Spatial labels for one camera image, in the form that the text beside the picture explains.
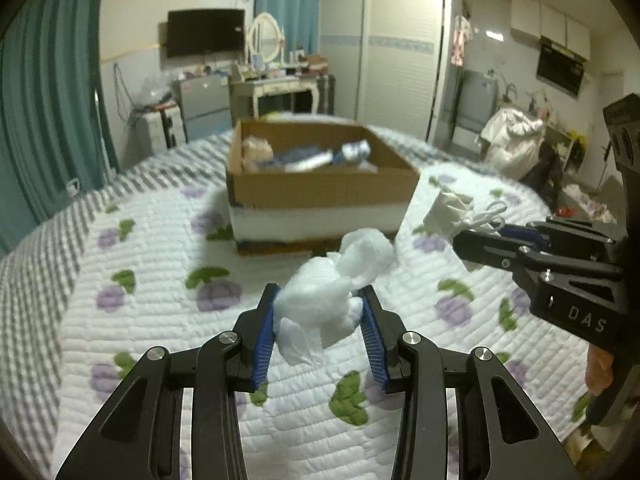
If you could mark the teal left curtain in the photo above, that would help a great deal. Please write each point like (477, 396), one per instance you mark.
(55, 143)

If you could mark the grey checkered bed sheet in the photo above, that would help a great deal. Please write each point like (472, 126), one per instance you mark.
(46, 404)

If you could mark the white kitchen cabinets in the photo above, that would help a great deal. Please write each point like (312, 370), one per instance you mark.
(532, 21)

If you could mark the grey mini fridge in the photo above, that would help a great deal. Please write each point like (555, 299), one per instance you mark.
(205, 106)

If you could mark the white suitcase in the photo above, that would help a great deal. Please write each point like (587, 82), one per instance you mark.
(160, 130)

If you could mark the black range hood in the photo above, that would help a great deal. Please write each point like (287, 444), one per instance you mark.
(560, 70)

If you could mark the brown cardboard box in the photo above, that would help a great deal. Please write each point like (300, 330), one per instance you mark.
(275, 210)

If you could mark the white dressing table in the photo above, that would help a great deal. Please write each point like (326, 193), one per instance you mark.
(245, 96)

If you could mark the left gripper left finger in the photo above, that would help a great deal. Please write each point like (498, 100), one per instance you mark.
(136, 433)

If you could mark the white plastic bundle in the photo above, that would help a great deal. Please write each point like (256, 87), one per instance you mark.
(319, 306)

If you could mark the oval vanity mirror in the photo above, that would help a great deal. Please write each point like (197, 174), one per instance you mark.
(265, 39)

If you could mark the white clothes pile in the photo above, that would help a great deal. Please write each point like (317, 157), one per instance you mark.
(513, 141)

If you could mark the black wall television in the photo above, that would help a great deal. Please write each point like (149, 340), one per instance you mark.
(204, 31)

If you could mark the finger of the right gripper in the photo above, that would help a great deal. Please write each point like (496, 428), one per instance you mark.
(557, 234)
(491, 249)

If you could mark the white sliding wardrobe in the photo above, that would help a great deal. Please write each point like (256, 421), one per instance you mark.
(389, 60)

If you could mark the white washing machine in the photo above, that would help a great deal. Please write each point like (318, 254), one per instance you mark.
(477, 100)

